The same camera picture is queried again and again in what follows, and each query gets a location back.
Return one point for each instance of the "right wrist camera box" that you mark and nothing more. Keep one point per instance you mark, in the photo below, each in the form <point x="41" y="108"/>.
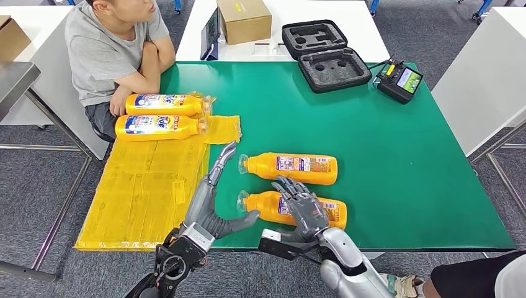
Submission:
<point x="279" y="244"/>

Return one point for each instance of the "dark tablet on stand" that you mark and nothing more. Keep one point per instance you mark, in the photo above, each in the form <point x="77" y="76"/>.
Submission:
<point x="210" y="34"/>

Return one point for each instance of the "brown cardboard box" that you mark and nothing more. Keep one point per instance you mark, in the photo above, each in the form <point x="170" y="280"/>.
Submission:
<point x="244" y="20"/>
<point x="12" y="38"/>

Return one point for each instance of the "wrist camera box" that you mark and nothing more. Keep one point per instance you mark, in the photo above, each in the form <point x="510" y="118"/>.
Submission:
<point x="189" y="244"/>
<point x="279" y="244"/>

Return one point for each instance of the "blue frame leg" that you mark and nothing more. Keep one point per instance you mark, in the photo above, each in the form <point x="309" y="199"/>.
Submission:
<point x="177" y="5"/>
<point x="373" y="5"/>

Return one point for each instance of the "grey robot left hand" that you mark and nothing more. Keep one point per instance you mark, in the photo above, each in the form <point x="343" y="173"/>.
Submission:
<point x="201" y="205"/>

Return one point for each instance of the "yellow plastic wrapped sheet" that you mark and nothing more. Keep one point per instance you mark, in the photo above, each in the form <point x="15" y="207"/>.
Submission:
<point x="139" y="193"/>

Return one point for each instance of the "seated person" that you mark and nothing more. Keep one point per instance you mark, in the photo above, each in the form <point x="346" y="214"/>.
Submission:
<point x="102" y="53"/>

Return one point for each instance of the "black stool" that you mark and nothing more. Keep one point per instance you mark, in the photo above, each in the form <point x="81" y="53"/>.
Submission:
<point x="100" y="134"/>

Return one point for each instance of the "grey metal table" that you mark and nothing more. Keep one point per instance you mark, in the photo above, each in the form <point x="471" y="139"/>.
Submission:
<point x="16" y="82"/>

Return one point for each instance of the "blue wheeled frame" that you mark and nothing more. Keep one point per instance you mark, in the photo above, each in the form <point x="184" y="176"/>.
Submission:
<point x="481" y="9"/>

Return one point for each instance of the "black foam-lined open case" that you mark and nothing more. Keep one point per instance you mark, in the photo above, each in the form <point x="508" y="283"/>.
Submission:
<point x="328" y="66"/>

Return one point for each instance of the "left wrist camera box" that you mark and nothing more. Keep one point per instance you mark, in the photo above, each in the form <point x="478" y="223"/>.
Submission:
<point x="189" y="244"/>

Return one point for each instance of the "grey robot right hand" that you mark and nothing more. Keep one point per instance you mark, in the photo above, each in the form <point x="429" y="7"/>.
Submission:
<point x="308" y="214"/>

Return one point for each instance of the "white table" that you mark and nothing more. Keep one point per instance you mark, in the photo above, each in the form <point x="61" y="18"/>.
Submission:
<point x="41" y="107"/>
<point x="287" y="8"/>
<point x="485" y="74"/>

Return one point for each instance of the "black remote controller with screen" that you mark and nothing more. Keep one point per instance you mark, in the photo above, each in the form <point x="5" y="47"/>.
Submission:
<point x="399" y="82"/>

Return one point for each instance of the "small white adapter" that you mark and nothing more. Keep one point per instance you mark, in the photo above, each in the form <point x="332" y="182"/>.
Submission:
<point x="272" y="47"/>

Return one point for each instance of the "orange detergent bottle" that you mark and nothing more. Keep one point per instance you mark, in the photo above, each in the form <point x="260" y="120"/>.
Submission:
<point x="296" y="168"/>
<point x="263" y="207"/>
<point x="164" y="105"/>
<point x="156" y="127"/>

